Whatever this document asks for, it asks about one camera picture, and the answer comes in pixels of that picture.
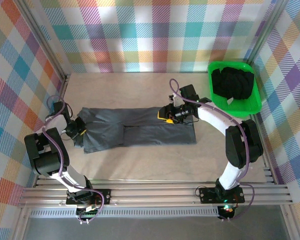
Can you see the grey t-shirt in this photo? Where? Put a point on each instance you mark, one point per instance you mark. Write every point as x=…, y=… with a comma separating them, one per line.
x=145, y=135

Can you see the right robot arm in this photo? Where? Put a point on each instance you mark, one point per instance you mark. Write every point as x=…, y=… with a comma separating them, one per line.
x=213, y=120

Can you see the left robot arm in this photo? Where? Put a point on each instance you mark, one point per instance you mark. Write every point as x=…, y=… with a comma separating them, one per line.
x=40, y=165

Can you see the black t-shirt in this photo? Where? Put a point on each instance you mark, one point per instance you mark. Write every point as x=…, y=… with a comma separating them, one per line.
x=230, y=82

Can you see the green plastic basket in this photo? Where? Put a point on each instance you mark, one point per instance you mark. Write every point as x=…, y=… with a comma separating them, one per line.
x=250, y=105

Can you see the aluminium side rail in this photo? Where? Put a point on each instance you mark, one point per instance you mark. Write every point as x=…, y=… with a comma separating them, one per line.
x=258, y=122
x=61, y=95

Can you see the narrow aluminium rail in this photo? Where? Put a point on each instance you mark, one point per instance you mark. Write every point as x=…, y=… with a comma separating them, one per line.
x=152, y=182

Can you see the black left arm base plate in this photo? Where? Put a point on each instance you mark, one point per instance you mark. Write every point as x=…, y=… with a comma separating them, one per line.
x=105, y=193

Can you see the wide aluminium base rail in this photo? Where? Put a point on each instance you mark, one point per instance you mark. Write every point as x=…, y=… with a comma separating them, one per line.
x=152, y=195

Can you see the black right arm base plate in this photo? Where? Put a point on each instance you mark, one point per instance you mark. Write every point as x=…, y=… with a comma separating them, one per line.
x=207, y=195

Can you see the aluminium frame post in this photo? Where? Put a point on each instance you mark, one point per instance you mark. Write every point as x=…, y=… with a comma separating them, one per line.
x=43, y=37
x=264, y=31

